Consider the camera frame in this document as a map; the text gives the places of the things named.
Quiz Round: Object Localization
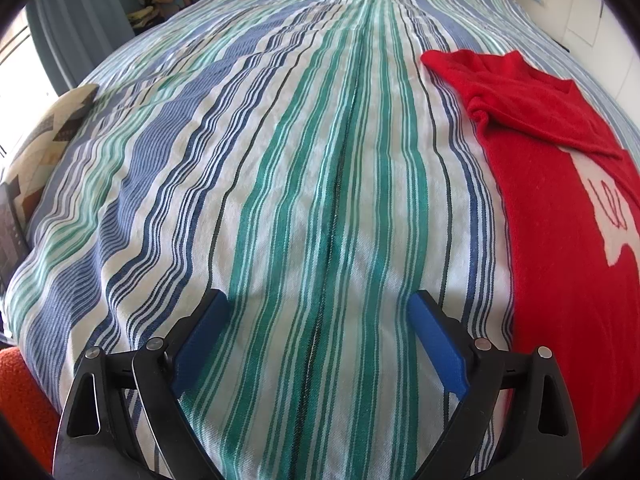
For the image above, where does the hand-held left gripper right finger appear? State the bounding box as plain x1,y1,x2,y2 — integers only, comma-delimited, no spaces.
407,290,583,480

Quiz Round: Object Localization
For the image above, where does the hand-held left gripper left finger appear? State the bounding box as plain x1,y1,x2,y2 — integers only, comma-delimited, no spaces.
52,287,231,480

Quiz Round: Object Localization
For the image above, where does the red knit sweater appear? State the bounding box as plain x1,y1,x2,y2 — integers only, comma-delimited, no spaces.
420,49,640,480

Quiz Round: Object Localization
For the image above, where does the orange cloth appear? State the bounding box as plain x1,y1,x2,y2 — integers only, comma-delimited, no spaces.
0,347,60,475

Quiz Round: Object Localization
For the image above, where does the striped bedspread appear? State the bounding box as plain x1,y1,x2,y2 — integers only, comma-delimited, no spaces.
0,0,640,480

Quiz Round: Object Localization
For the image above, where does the geometric patterned pillow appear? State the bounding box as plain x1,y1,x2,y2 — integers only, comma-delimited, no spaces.
0,82,101,201

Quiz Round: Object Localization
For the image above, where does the white wardrobe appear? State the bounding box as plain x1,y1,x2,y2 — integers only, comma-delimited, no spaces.
560,0,640,116

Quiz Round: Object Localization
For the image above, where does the blue-grey curtain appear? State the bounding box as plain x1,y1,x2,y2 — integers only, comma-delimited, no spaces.
22,0,143,96

